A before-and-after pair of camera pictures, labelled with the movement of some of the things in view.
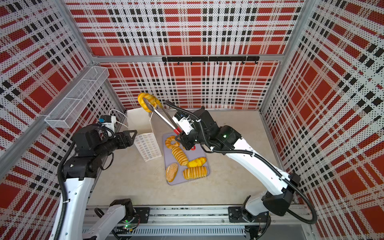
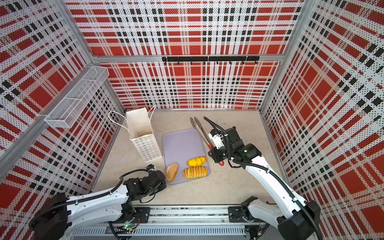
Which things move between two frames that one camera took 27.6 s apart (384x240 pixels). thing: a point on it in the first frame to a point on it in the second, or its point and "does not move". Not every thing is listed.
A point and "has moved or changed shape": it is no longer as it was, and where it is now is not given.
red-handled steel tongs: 153,107 has moved or changed shape
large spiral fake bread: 195,172 does not move
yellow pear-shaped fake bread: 197,162 does not move
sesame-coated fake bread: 171,171 does not move
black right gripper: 185,141 to 215,152
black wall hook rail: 210,59 does not move
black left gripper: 129,141 to 163,186
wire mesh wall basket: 68,110 does not move
